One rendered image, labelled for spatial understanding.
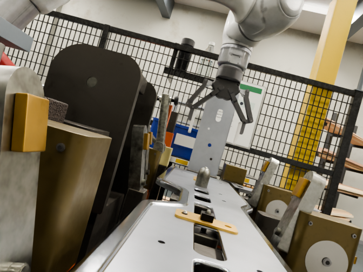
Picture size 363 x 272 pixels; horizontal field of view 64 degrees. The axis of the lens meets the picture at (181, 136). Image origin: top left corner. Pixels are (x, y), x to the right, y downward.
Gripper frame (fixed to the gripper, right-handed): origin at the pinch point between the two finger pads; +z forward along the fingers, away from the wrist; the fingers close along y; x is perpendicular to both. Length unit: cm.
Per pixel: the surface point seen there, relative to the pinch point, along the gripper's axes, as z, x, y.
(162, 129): 2.4, -1.8, -14.3
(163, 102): -5.2, -1.8, -16.3
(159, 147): 7.6, -2.7, -13.7
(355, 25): -277, 440, 212
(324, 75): -46, 58, 47
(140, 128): 3.9, -34.0, -14.4
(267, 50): -256, 603, 99
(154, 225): 14, -55, -6
